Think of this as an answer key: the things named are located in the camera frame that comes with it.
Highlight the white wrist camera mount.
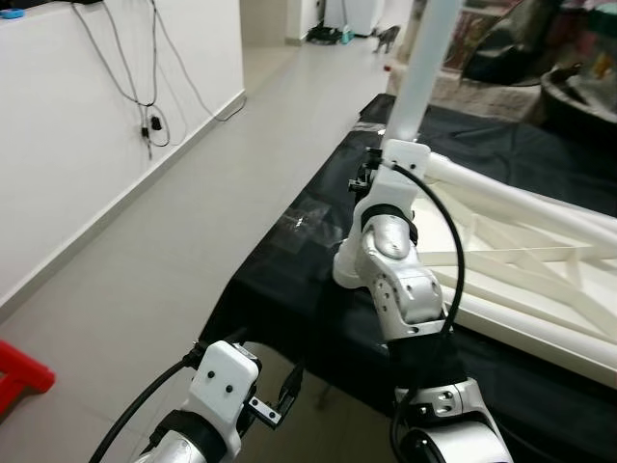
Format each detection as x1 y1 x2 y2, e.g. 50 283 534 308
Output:
188 340 263 430
364 138 432 208

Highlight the black tablecloth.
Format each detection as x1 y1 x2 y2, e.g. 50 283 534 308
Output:
198 92 617 463

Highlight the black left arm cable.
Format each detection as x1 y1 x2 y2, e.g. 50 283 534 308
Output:
92 349 208 463

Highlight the dark grey cat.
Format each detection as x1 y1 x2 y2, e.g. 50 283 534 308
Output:
369 24 403 54

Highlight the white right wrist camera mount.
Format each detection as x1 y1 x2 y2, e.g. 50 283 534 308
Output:
364 138 432 208

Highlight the black round pan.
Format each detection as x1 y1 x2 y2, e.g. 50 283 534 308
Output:
540 63 617 126

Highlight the white plastic table top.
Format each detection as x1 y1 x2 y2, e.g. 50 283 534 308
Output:
333 150 617 389

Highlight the red plastic stool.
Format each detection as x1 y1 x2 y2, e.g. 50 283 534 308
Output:
0 338 56 418

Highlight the long grey wall cable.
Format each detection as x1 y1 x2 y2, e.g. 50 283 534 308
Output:
152 0 247 124

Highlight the shiny black bag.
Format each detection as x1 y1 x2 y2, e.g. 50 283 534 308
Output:
463 0 584 86

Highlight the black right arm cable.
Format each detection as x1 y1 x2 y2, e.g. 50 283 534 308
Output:
386 162 467 463

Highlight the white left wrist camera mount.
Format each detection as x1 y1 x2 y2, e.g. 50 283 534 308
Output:
188 340 263 430

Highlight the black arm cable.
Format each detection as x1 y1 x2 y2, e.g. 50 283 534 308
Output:
386 162 467 463
92 349 208 463

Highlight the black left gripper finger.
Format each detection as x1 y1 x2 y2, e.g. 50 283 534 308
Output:
278 364 306 408

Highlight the beige padded base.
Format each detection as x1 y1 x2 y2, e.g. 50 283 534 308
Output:
429 72 550 122

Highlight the looped grey wall cable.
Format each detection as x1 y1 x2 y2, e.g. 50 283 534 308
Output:
72 0 170 160

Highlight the black floor mop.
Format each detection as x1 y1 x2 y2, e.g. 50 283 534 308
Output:
307 21 356 46

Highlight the crumpled clear tape patch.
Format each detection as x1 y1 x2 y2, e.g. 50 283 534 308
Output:
278 210 324 237

